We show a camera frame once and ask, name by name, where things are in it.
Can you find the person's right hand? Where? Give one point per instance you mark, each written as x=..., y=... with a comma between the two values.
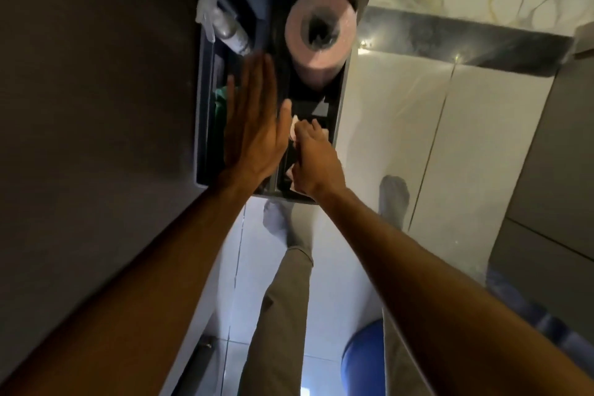
x=320, y=168

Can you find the pink toilet paper roll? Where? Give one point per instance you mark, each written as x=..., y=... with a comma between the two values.
x=320, y=27

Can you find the person's left thumb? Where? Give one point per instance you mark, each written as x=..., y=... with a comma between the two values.
x=285, y=116

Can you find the grey sock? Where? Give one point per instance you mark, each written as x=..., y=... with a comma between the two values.
x=394, y=201
x=278, y=224

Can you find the blue plastic bucket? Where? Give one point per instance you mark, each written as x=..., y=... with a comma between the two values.
x=364, y=363

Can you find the khaki trousers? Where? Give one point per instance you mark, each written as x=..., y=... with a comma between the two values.
x=278, y=321

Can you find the person's right forearm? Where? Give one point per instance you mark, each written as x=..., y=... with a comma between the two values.
x=445, y=307

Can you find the grey cabinet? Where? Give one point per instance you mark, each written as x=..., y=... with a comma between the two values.
x=547, y=187

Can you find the person's left hand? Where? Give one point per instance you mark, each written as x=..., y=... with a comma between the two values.
x=253, y=131

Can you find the clear spray bottle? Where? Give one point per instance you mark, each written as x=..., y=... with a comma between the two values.
x=229, y=29

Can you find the green cloth item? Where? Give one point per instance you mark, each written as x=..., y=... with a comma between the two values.
x=222, y=94

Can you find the person's right fingers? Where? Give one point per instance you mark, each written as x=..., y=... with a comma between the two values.
x=312, y=132

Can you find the dark brown cabinet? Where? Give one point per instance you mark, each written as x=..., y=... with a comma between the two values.
x=93, y=108

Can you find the person's left forearm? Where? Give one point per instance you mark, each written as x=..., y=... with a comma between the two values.
x=125, y=298

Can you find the grey organizer drawer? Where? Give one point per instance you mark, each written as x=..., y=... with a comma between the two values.
x=211, y=140

